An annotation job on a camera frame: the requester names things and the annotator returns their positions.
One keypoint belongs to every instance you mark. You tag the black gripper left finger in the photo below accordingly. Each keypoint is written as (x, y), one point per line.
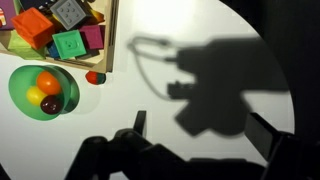
(128, 152)

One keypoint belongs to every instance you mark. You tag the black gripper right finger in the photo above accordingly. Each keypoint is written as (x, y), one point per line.
(288, 156)

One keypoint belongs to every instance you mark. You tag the dark red toy plum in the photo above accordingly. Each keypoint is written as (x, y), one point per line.
(51, 105)

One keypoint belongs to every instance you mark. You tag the red toy strawberry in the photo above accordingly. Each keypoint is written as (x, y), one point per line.
(95, 78)

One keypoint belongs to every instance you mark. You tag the wooden toy tray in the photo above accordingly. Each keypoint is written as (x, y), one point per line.
(103, 13)

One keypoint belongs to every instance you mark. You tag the orange toy fruit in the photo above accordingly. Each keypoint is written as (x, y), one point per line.
(47, 83)

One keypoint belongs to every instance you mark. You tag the yellow toy lemon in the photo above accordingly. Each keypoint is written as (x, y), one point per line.
(35, 96)

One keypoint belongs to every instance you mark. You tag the green plastic bowl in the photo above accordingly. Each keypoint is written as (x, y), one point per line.
(23, 78)

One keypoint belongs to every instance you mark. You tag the magenta rubber block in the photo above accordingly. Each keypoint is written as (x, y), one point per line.
(92, 36)

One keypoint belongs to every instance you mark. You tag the blue rubber block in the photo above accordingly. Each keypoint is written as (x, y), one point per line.
(52, 49)

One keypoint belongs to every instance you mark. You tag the grey rubber block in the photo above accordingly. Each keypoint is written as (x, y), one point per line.
(70, 13)

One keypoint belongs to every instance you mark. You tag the lime green rubber block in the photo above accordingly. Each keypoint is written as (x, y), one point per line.
(23, 49)

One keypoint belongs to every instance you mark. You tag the orange rubber block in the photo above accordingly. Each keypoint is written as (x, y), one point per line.
(34, 28)

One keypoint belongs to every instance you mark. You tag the purple picture block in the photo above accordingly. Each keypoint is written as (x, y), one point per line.
(7, 12)

